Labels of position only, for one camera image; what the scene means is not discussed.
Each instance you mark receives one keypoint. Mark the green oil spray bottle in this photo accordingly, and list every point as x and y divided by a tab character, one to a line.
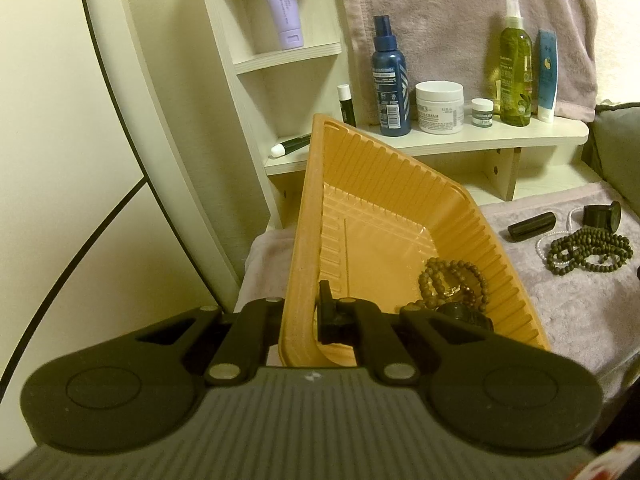
515	69

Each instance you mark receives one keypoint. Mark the black white pen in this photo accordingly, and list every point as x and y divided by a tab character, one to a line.
289	146

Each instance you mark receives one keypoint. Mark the small green label jar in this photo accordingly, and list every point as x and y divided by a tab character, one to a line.
482	112

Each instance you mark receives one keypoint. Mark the dark blue spray bottle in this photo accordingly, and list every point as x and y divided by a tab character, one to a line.
391	80

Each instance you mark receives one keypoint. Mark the white curved headboard frame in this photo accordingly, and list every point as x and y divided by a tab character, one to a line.
128	82

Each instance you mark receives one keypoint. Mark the orange plastic tray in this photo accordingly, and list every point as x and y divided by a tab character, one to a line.
369	219

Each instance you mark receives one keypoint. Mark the pink towel on wall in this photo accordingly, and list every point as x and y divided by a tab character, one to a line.
458	40

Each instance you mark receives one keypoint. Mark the white pearl strand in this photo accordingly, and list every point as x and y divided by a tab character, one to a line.
571	225

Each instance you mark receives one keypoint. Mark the lavender tube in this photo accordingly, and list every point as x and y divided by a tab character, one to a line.
285	15

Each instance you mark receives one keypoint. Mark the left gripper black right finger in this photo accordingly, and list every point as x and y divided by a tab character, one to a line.
361	325

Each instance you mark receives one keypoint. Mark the black watch in tray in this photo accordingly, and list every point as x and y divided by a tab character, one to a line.
465	314

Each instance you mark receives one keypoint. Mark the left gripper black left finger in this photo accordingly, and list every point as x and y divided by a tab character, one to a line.
245	347

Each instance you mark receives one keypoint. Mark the green cushion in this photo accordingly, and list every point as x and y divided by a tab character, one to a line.
612	149

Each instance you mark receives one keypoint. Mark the blue white tube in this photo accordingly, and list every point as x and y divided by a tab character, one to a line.
548	75

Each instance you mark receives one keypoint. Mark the white black lip balm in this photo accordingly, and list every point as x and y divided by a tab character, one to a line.
347	106

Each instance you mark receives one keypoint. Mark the black cylinder tube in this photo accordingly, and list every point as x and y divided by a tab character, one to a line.
531	227

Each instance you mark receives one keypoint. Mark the white wooden shelf unit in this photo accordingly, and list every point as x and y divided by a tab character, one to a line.
275	94

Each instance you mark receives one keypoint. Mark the large white cream jar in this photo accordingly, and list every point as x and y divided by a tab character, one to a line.
440	106

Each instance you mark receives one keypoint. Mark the small black open case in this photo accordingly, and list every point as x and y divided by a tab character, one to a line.
604	217

